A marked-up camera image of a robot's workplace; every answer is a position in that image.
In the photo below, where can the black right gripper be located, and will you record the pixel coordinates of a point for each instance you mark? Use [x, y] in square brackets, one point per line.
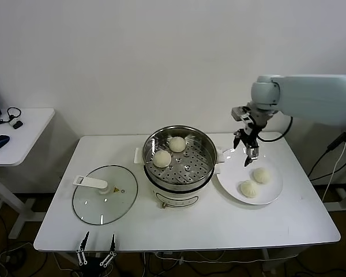
[249, 137]

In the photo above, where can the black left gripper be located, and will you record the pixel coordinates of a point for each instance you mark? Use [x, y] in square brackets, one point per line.
[93, 265]

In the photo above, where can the white steamed baozi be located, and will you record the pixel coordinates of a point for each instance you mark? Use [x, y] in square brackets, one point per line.
[249, 189]
[162, 159]
[177, 144]
[261, 176]

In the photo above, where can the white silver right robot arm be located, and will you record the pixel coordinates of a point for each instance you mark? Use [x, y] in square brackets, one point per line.
[314, 95]

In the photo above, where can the stainless steel steamer basket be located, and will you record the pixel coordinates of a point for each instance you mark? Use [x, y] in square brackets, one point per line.
[160, 137]

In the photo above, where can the white round plate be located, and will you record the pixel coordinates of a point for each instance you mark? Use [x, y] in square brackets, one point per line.
[265, 196]

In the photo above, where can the white electric cooker pot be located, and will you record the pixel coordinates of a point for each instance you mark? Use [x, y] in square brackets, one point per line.
[176, 199]

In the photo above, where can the white table leg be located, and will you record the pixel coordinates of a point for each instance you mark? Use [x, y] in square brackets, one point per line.
[269, 259]

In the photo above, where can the white side table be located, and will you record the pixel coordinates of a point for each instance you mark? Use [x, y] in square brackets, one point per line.
[31, 138]

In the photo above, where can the small black white dongle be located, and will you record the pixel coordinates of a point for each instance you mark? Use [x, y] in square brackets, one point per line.
[18, 124]

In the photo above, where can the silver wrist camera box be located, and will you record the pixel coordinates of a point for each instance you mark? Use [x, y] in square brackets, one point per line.
[239, 112]

